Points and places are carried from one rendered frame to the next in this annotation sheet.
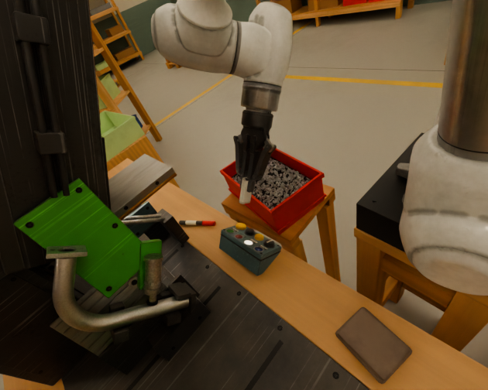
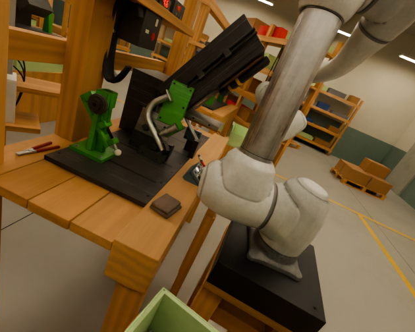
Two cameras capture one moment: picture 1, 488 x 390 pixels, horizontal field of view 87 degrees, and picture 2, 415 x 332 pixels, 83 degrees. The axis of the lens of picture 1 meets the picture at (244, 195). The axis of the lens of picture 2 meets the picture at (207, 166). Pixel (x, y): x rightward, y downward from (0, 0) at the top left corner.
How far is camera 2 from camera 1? 0.71 m
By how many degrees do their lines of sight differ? 34
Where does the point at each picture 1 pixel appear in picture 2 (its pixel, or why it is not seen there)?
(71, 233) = (176, 95)
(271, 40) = not seen: hidden behind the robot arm
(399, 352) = (165, 208)
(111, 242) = (176, 109)
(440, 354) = (169, 228)
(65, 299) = (153, 102)
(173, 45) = (258, 91)
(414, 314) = not seen: outside the picture
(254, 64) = not seen: hidden behind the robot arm
